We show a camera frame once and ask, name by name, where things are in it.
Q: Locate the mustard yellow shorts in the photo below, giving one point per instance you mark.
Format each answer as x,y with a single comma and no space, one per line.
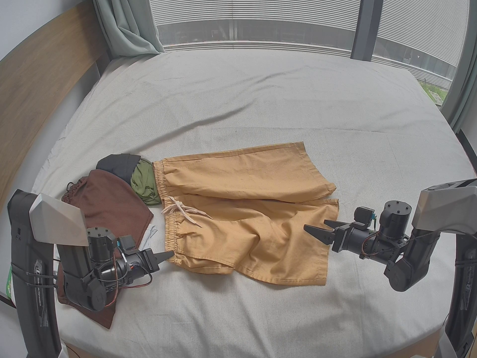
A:
253,222

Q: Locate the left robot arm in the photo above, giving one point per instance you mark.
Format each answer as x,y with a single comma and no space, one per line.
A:
56,222

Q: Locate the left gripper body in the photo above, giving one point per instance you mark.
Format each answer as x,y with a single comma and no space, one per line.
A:
139,265

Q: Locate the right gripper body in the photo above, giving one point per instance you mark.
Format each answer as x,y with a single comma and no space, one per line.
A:
354,239

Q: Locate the blue-green curtain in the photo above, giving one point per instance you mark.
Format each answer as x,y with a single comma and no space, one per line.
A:
123,24

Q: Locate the green garment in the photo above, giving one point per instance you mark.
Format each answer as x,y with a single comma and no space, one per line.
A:
145,185

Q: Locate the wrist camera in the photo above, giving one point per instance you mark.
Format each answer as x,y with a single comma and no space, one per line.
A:
127,244
364,215

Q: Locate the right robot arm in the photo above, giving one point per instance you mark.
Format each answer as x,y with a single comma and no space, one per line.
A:
443,203

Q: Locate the bed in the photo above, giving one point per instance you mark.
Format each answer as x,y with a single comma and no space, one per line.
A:
279,106

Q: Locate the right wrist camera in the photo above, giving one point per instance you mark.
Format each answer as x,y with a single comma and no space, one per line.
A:
364,215

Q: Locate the black garment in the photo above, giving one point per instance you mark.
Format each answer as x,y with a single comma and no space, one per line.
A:
115,164

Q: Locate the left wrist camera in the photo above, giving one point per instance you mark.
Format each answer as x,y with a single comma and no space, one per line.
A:
127,244

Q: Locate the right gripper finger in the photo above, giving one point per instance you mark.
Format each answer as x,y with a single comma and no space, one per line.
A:
322,235
334,225

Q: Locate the brown shorts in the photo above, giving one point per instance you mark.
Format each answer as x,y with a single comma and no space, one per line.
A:
108,207

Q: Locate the window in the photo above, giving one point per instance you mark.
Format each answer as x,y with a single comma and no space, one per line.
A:
261,9

